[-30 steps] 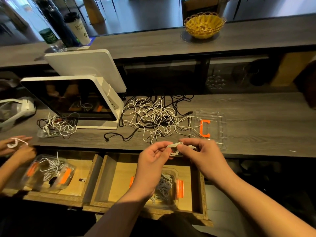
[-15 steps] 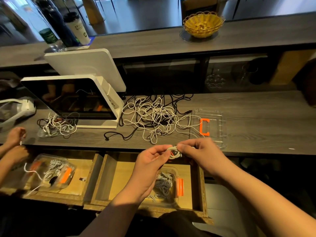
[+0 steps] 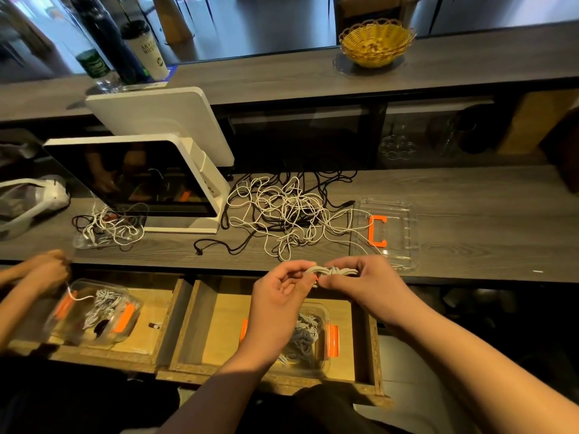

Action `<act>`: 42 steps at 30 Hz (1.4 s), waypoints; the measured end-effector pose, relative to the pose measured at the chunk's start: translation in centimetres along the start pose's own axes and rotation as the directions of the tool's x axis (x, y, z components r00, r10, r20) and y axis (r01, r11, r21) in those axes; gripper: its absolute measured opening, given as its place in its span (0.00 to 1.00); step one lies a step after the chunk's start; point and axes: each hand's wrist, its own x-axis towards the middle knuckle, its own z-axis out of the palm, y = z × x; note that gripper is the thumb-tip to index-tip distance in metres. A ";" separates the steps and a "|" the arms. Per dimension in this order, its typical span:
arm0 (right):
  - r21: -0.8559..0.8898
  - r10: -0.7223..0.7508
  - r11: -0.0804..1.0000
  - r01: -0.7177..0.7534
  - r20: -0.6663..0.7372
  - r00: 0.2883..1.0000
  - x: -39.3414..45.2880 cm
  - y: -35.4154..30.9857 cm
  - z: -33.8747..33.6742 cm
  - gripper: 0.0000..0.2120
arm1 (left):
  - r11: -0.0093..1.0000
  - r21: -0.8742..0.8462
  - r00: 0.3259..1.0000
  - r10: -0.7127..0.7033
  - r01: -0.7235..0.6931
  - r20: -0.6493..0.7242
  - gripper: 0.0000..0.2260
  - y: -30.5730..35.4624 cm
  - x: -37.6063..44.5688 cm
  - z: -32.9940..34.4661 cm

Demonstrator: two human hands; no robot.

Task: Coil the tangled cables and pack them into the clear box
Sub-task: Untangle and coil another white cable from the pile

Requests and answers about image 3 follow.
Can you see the person's right hand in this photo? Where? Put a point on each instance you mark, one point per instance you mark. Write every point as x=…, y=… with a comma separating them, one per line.
x=375, y=289

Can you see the person's left hand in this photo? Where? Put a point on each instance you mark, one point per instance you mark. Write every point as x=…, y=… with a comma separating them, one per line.
x=276, y=307

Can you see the clear container drawer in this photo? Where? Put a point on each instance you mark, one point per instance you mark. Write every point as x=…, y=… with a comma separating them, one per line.
x=317, y=352
x=68, y=330

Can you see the person's left forearm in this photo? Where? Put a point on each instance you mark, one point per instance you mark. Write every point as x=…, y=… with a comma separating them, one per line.
x=226, y=398

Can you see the person's right forearm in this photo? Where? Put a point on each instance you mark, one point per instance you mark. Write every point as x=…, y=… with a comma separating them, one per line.
x=498, y=375

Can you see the another person's forearm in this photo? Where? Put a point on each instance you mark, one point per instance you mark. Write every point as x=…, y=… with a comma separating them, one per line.
x=9, y=274
x=18, y=316

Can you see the wooden drawer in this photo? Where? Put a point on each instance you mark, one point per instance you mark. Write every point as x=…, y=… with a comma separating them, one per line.
x=167, y=343
x=366, y=348

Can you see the small white connector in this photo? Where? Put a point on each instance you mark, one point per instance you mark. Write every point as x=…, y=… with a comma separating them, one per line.
x=155, y=326

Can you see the white touchscreen monitor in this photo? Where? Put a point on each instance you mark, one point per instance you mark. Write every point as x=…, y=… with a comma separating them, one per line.
x=127, y=181

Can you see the white customer display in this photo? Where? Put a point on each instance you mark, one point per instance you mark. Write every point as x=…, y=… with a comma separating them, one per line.
x=163, y=126

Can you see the grey wooden bar counter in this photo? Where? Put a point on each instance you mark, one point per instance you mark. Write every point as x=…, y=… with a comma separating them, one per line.
x=289, y=81

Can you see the flat cardboard sheet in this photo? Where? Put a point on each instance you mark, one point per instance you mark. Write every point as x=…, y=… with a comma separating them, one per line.
x=538, y=122

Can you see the yellow woven basket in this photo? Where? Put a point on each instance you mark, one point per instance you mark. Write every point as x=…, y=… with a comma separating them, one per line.
x=377, y=45

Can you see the white headset device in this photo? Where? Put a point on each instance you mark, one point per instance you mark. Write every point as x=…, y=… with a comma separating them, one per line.
x=50, y=194

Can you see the brown wooden chair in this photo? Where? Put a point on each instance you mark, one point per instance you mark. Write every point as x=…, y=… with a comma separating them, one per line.
x=369, y=9

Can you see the white paper coffee cup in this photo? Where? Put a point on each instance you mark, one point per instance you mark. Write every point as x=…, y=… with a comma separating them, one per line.
x=146, y=51

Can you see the clear plastic water bottle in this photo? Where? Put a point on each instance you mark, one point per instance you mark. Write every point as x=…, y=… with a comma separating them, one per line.
x=93, y=66

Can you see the round wooden table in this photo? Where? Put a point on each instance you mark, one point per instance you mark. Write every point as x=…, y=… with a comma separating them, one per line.
x=170, y=18

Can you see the black thermos bottle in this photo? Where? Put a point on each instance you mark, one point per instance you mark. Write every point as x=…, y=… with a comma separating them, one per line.
x=113, y=40

